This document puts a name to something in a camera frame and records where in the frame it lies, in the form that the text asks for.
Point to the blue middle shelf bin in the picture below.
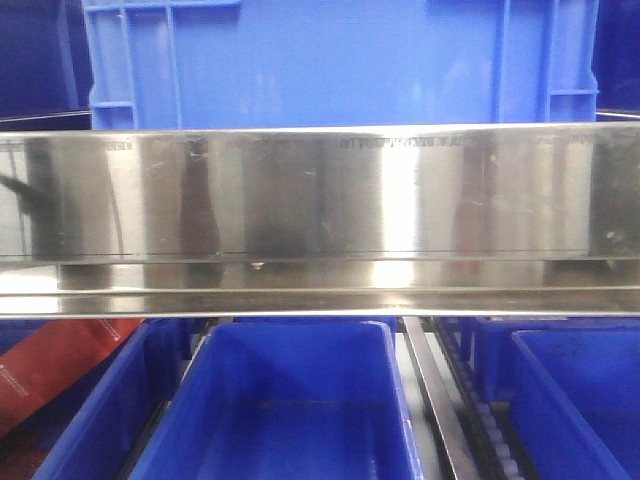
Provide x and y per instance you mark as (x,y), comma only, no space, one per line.
(287,401)

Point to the blue shelf bin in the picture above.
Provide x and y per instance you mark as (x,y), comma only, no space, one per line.
(90,430)
(572,385)
(287,401)

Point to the blue right shelf bin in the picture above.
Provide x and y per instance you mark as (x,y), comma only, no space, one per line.
(572,385)

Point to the blue left shelf bin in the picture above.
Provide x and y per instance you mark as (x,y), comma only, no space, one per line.
(90,430)

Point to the large blue upper crate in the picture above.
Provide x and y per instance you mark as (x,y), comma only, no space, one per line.
(272,64)

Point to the red package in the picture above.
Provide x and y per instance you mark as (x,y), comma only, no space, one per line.
(52,359)

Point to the stainless steel shelf rail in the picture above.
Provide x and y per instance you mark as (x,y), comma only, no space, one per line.
(524,219)

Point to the metal shelf divider rail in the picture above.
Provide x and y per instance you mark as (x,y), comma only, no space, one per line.
(454,452)

